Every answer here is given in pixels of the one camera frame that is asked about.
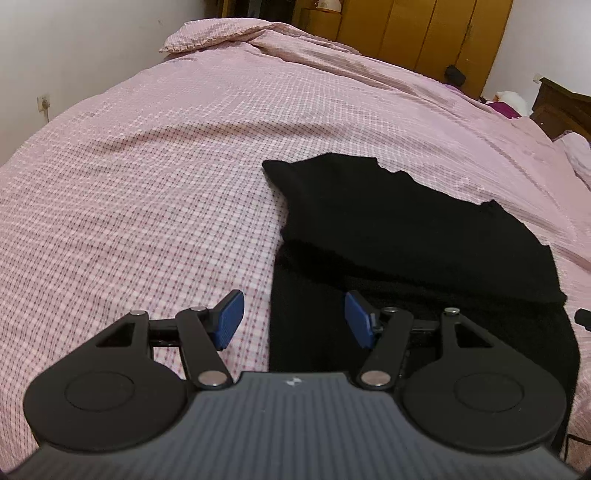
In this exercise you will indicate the black knit cardigan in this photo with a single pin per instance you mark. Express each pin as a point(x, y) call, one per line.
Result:
point(354, 225)

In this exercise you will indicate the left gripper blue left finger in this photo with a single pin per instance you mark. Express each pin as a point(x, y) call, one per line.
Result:
point(225, 318)

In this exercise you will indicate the dark wooden headboard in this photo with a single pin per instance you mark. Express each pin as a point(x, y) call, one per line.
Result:
point(557, 110)

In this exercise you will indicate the wall power socket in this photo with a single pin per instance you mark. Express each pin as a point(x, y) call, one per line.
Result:
point(43, 102)

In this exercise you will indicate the white pink appliance on shelf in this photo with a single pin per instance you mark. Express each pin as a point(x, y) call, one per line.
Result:
point(329, 5)

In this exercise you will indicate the wooden wardrobe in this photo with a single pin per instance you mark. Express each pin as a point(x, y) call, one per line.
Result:
point(425, 36)

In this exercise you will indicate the white pillow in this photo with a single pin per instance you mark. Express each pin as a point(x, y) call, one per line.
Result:
point(578, 152)

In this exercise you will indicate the pink checkered bed duvet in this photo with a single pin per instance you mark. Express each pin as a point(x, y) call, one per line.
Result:
point(152, 195)

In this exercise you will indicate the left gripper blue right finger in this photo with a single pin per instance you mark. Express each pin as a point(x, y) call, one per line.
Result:
point(363, 319)

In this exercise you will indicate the purple cloth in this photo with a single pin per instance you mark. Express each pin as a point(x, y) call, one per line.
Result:
point(504, 109)

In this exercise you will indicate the white plush item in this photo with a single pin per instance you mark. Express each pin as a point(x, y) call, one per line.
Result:
point(515, 101)

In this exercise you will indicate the small black bag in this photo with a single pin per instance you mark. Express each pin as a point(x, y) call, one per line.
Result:
point(454, 77)

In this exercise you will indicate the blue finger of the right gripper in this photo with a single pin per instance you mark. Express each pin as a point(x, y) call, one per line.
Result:
point(582, 318)

